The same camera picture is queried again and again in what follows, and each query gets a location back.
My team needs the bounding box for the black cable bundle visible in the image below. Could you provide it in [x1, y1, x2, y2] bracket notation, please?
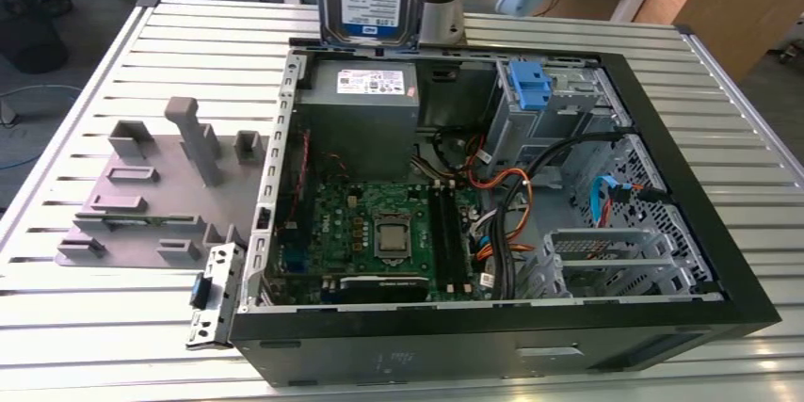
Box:
[492, 131, 630, 302]

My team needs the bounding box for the CPU socket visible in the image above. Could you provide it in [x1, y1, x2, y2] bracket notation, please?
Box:
[370, 211, 416, 267]

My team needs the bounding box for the green motherboard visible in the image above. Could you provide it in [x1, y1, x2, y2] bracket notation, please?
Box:
[270, 179, 498, 304]

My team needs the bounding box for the coloured power wire bundle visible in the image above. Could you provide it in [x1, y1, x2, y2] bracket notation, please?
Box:
[467, 133, 535, 262]

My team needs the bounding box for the grey power supply unit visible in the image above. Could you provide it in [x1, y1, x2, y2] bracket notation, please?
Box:
[292, 60, 423, 182]

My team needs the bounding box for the blue network cable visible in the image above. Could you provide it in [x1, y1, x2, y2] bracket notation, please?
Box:
[0, 84, 82, 172]

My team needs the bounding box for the power wire with black connector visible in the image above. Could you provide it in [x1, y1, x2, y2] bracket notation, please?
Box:
[602, 183, 668, 208]

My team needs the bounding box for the silver CPU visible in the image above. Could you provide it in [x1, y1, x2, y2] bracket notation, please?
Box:
[375, 225, 411, 252]

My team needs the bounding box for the red black twisted wire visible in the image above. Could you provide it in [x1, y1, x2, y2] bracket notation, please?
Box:
[299, 130, 315, 215]

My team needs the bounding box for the silver drive cage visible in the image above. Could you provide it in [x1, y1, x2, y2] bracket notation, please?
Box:
[487, 60, 634, 175]

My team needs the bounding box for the grey parts rack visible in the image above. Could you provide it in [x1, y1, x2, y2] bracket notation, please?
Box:
[54, 95, 272, 271]

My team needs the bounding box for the silver expansion slot latch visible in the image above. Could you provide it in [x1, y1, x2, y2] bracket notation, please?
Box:
[186, 241, 247, 351]

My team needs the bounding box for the green RAM stick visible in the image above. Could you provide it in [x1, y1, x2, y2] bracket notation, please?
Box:
[103, 217, 170, 227]

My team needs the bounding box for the black RAM slot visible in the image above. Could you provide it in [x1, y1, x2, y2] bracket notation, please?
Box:
[428, 179, 458, 295]

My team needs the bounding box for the silver disk bay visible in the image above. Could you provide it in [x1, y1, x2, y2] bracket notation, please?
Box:
[532, 227, 715, 299]

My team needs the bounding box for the black waste bin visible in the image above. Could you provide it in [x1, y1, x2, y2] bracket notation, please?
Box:
[0, 0, 72, 74]

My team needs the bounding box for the empty blue disk carrier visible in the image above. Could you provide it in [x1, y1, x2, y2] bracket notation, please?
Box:
[510, 60, 554, 112]

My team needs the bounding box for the blue data wire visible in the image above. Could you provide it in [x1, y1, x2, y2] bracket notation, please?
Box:
[590, 174, 630, 229]

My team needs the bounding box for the black graphics card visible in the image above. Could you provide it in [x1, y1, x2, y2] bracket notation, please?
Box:
[338, 274, 434, 303]

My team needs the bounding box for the black PC case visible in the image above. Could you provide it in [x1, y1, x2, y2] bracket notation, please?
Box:
[223, 37, 784, 387]

